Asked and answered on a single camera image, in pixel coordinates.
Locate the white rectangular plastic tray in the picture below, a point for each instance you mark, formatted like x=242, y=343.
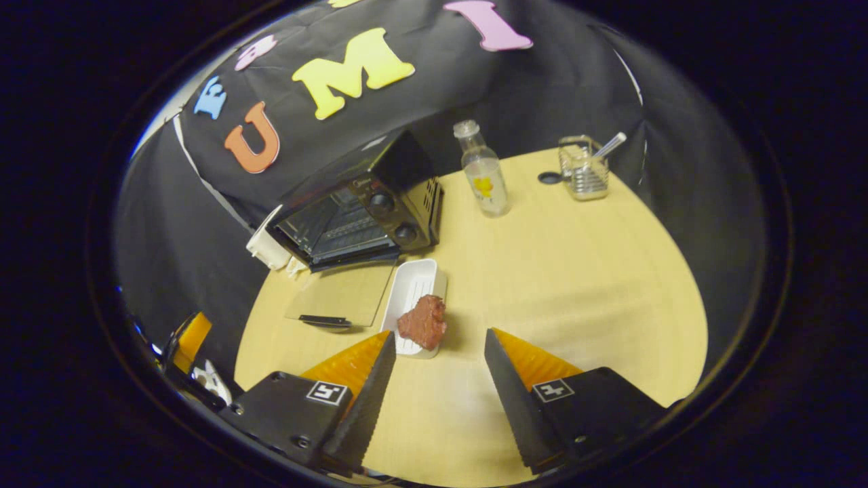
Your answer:
x=415, y=281

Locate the white toaster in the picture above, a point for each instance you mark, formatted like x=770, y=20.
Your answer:
x=266, y=247

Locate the red meat piece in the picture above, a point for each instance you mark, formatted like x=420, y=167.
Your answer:
x=424, y=322

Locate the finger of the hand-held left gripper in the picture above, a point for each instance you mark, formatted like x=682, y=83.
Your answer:
x=192, y=342

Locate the small black round cap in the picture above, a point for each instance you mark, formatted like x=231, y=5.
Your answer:
x=550, y=177

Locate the white divided seasoning dish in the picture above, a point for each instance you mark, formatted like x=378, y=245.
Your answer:
x=296, y=268

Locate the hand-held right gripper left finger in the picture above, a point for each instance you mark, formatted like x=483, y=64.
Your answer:
x=366, y=407

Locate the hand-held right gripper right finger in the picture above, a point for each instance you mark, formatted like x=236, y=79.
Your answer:
x=512, y=400

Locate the clear bottle with yellow label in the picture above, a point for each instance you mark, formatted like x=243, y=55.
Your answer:
x=485, y=179

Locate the black electric oven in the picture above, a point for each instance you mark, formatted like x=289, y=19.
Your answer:
x=400, y=203

